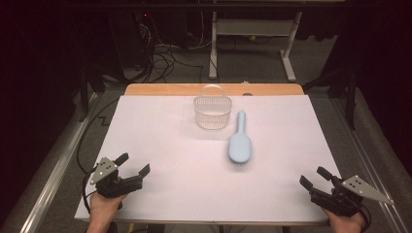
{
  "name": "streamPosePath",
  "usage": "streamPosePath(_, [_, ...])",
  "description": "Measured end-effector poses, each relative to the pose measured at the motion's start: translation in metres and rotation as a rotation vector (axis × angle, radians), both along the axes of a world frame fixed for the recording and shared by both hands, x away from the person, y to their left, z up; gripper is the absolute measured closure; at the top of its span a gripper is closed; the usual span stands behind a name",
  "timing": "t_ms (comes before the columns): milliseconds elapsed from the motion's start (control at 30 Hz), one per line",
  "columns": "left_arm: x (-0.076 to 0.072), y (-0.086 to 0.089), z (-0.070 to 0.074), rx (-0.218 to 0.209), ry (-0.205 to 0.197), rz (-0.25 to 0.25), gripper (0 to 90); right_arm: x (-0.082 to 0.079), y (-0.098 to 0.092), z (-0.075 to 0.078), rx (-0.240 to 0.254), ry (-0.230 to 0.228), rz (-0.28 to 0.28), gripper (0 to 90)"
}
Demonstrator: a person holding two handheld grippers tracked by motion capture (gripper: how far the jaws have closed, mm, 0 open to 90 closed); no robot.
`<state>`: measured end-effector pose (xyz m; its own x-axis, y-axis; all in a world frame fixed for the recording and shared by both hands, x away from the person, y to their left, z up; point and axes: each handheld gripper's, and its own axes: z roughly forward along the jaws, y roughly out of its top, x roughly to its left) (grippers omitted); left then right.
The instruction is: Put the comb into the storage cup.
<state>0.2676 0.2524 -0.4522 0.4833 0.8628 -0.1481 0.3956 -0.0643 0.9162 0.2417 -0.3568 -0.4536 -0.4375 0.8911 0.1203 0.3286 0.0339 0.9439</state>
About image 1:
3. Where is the white plastic mesh basket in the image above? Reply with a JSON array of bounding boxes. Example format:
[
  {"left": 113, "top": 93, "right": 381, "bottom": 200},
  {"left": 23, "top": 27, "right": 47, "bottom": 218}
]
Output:
[{"left": 192, "top": 83, "right": 233, "bottom": 131}]

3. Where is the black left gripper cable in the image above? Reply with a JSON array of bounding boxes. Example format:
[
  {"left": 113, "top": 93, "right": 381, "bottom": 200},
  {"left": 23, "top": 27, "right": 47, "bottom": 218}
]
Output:
[{"left": 82, "top": 167, "right": 99, "bottom": 216}]

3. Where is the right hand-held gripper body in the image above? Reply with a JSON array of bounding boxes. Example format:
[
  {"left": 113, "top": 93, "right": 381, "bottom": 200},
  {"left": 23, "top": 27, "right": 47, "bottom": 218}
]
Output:
[{"left": 309, "top": 175, "right": 395, "bottom": 218}]

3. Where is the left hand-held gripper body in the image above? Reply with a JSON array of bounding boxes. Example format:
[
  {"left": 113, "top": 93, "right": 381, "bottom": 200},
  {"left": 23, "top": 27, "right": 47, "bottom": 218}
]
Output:
[{"left": 89, "top": 156, "right": 144, "bottom": 199}]

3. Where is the white metal desk frame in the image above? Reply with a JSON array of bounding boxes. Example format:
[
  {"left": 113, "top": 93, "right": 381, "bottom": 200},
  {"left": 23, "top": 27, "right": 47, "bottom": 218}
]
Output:
[{"left": 208, "top": 11, "right": 304, "bottom": 83}]

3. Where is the black stand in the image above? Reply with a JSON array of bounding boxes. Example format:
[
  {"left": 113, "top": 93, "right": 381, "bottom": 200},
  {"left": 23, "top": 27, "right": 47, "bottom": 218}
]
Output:
[
  {"left": 302, "top": 64, "right": 360, "bottom": 131},
  {"left": 77, "top": 62, "right": 107, "bottom": 122}
]

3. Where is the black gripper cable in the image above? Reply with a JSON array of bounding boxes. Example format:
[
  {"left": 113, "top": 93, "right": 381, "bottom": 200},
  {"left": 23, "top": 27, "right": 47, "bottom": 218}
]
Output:
[
  {"left": 357, "top": 203, "right": 372, "bottom": 233},
  {"left": 82, "top": 167, "right": 99, "bottom": 216}
]

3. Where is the white table cover sheet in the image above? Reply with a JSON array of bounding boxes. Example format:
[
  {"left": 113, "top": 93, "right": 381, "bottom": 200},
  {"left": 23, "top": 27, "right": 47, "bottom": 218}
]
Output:
[{"left": 74, "top": 94, "right": 344, "bottom": 224}]

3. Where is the person's left hand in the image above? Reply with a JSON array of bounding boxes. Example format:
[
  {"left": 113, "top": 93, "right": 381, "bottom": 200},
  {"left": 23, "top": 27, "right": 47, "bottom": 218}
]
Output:
[{"left": 88, "top": 189, "right": 128, "bottom": 227}]

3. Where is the person's right hand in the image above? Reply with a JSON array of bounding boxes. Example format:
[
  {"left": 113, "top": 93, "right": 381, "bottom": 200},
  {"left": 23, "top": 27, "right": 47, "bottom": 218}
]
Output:
[{"left": 322, "top": 207, "right": 367, "bottom": 233}]

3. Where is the light blue hairbrush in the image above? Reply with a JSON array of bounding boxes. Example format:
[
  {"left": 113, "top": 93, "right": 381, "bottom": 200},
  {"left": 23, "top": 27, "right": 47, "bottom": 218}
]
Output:
[{"left": 227, "top": 111, "right": 253, "bottom": 165}]

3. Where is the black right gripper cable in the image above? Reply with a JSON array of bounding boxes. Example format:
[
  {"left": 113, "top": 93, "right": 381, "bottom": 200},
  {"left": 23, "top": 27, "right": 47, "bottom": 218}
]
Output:
[{"left": 357, "top": 203, "right": 372, "bottom": 233}]

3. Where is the tangle of floor cables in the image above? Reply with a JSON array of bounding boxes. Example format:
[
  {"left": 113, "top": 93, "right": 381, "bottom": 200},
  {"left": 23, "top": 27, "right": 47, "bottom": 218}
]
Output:
[{"left": 135, "top": 13, "right": 215, "bottom": 83}]

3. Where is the metal floor rail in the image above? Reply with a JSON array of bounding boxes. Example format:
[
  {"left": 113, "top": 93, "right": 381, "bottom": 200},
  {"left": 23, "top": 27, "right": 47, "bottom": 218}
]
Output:
[
  {"left": 18, "top": 92, "right": 99, "bottom": 233},
  {"left": 329, "top": 96, "right": 410, "bottom": 233}
]

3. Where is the long black floor cable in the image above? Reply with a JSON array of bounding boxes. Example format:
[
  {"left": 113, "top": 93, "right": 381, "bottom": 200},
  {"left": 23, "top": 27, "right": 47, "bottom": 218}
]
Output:
[{"left": 76, "top": 98, "right": 120, "bottom": 178}]

